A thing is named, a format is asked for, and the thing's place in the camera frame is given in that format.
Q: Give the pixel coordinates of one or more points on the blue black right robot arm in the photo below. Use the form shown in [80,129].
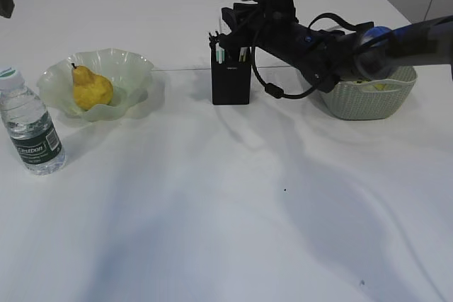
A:
[353,52]

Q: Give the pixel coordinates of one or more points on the clear plastic water bottle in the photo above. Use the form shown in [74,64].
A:
[29,125]

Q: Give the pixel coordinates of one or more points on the teal white utility knife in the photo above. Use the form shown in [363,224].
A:
[220,54]

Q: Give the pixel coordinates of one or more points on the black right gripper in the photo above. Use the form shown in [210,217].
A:
[272,26]

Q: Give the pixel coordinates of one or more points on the black square pen holder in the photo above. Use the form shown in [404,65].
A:
[230,78]

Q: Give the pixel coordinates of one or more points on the black gel pen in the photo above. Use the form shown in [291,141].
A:
[213,39]

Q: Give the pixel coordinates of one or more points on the yellow white waste paper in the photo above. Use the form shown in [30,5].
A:
[370,86]

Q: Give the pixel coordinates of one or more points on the yellow pear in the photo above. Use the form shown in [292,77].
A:
[89,88]

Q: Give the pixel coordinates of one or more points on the yellow-green utility knife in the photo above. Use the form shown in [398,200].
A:
[243,54]

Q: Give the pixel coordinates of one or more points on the green woven plastic basket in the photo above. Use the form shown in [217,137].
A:
[347,102]

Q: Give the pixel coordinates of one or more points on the pale green wavy glass plate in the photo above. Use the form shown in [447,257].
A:
[129,73]

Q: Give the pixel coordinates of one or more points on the clear plastic ruler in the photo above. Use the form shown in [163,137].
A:
[224,28]

